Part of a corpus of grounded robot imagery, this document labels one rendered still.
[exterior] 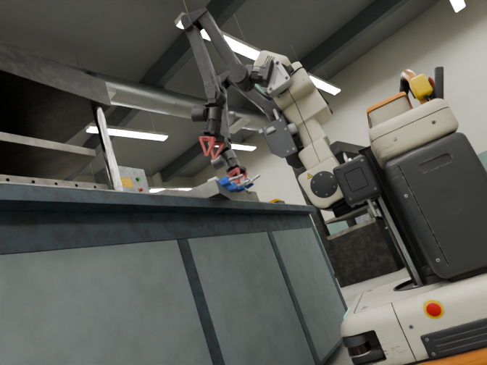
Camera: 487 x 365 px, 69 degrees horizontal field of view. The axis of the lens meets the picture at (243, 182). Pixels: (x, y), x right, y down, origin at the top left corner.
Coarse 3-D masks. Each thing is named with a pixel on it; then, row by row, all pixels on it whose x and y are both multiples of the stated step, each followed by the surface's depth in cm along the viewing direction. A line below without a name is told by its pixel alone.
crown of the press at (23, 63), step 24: (0, 48) 176; (0, 72) 172; (24, 72) 181; (48, 72) 194; (72, 72) 211; (0, 96) 186; (24, 96) 192; (48, 96) 199; (72, 96) 206; (96, 96) 219; (0, 120) 204; (24, 120) 211; (48, 120) 218; (72, 120) 227
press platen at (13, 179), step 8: (0, 176) 158; (8, 176) 161; (16, 176) 164; (40, 184) 173; (48, 184) 176; (56, 184) 181; (64, 184) 184; (72, 184) 188; (80, 184) 193; (88, 184) 197; (96, 184) 202; (104, 184) 207
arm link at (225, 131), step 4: (220, 80) 194; (220, 84) 193; (224, 88) 195; (224, 108) 190; (224, 112) 189; (224, 116) 188; (224, 120) 188; (224, 124) 187; (228, 124) 190; (220, 128) 187; (224, 128) 186; (228, 128) 188; (220, 132) 185; (224, 132) 184; (228, 132) 187; (228, 136) 185; (228, 140) 188; (228, 144) 183
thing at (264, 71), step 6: (270, 60) 132; (258, 66) 138; (264, 66) 136; (270, 66) 133; (252, 72) 137; (258, 72) 136; (264, 72) 135; (270, 72) 134; (252, 78) 138; (258, 78) 136; (264, 78) 132; (264, 84) 137
